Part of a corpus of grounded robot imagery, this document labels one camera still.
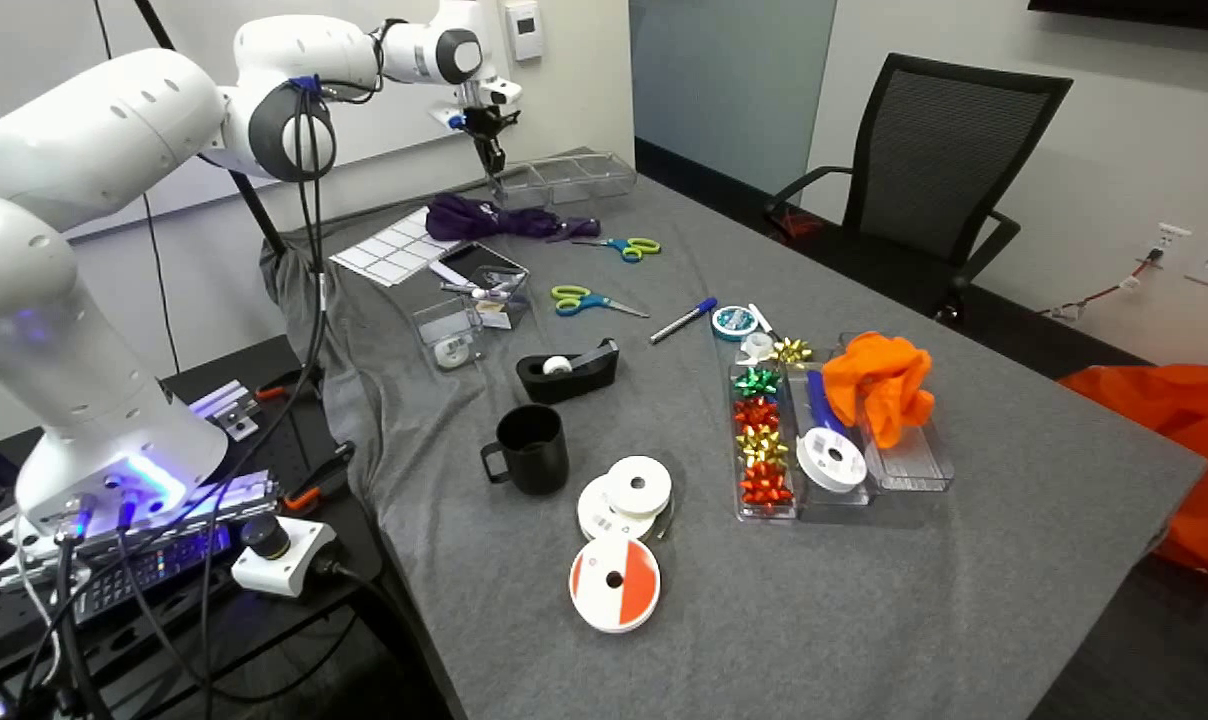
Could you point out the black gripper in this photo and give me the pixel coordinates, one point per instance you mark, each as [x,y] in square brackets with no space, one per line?
[486,123]

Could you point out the purple cloth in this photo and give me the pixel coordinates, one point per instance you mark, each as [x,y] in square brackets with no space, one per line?
[498,217]

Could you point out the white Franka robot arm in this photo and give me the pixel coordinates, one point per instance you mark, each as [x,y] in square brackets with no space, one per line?
[97,144]

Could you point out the white box black window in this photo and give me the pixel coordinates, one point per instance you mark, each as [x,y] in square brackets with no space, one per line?
[486,266]

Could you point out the clear box with tape roll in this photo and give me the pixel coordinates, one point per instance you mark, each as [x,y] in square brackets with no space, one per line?
[448,341]

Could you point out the black tape dispenser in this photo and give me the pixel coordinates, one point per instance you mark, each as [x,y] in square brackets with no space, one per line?
[565,378]

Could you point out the blue white pen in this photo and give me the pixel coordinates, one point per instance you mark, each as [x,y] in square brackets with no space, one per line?
[680,320]

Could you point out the blue white ribbon roll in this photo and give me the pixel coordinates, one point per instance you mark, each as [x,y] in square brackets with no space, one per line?
[732,320]

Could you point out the black mug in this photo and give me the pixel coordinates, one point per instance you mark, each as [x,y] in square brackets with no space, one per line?
[533,450]

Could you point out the silver gift bow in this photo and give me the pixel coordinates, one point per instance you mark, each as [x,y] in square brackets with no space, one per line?
[756,350]

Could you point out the black stand pole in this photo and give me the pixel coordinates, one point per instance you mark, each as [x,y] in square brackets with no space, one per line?
[167,34]

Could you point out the yellow gift bow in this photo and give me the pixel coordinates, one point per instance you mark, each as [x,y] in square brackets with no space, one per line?
[794,354]

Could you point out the small silver box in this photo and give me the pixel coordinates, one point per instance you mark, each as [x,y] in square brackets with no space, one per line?
[227,407]

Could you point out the clear box of gift bows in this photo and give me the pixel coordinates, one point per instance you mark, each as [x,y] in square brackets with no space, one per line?
[765,445]

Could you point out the orange crumpled tissue paper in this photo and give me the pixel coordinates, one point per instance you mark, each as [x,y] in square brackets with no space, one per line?
[878,385]

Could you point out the black mesh office chair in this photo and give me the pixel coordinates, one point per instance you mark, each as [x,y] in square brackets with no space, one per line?
[946,163]

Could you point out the red white ribbon spool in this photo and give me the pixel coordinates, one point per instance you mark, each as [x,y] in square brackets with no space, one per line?
[612,586]

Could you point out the white box black knob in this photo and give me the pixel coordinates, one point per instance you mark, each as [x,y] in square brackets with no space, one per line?
[287,561]

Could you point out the white spool purple ribbon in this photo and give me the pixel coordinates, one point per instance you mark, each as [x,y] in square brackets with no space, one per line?
[828,460]

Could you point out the clear plastic box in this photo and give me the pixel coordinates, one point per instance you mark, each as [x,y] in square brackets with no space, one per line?
[914,465]

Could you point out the grey electronics box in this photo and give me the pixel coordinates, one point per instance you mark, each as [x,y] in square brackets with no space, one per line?
[136,555]

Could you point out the grey table cloth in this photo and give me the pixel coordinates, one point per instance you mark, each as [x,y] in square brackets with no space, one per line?
[899,586]

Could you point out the orange bag on floor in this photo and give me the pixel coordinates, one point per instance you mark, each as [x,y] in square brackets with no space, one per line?
[1187,452]

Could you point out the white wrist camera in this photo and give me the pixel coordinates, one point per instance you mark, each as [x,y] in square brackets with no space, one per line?
[498,95]

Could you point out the white wall thermostat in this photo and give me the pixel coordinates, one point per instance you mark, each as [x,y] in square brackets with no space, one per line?
[524,25]

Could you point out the black wall television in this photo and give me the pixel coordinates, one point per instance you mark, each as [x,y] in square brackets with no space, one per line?
[1139,9]

